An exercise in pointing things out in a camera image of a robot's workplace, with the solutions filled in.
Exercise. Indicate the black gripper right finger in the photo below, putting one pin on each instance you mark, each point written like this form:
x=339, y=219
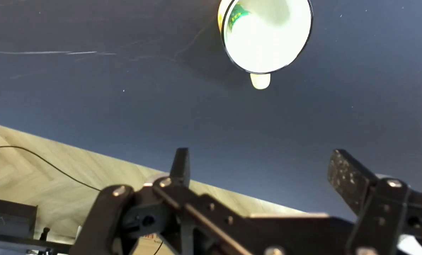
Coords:
x=351, y=182

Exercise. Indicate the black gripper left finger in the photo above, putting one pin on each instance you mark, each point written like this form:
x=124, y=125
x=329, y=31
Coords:
x=182, y=165

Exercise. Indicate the yellow mug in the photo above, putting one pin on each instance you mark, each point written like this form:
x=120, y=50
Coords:
x=273, y=38

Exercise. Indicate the black box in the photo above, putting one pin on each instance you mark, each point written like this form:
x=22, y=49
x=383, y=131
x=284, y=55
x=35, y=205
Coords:
x=8, y=218

